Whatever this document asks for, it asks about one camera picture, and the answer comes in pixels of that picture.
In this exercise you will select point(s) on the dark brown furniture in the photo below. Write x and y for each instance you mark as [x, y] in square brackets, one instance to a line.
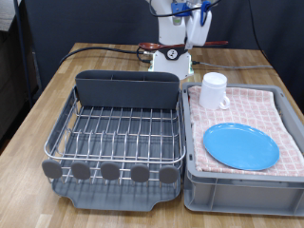
[12, 79]

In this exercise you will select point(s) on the black backdrop curtain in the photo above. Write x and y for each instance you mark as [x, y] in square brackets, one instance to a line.
[79, 22]

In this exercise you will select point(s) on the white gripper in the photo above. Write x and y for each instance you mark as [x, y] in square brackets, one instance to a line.
[194, 28]

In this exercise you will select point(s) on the dark grey cutlery holder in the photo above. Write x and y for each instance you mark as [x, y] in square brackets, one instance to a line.
[126, 91]

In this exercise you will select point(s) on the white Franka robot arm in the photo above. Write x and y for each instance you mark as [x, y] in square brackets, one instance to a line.
[167, 31]

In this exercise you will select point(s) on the grey drain tray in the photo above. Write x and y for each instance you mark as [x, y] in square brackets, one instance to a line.
[120, 199]

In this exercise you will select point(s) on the brown wooden spoon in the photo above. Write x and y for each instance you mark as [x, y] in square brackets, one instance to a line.
[148, 46]

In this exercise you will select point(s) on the grey plastic crate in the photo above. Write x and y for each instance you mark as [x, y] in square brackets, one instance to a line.
[240, 196]

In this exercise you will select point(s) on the white mug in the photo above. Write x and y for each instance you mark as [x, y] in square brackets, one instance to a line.
[212, 91]

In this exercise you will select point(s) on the blue plate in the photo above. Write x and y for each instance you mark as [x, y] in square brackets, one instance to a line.
[240, 147]

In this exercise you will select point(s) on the black metal pole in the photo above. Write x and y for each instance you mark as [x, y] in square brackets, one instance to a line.
[22, 52]

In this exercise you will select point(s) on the pink checkered towel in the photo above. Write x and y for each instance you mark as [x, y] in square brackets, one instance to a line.
[250, 104]

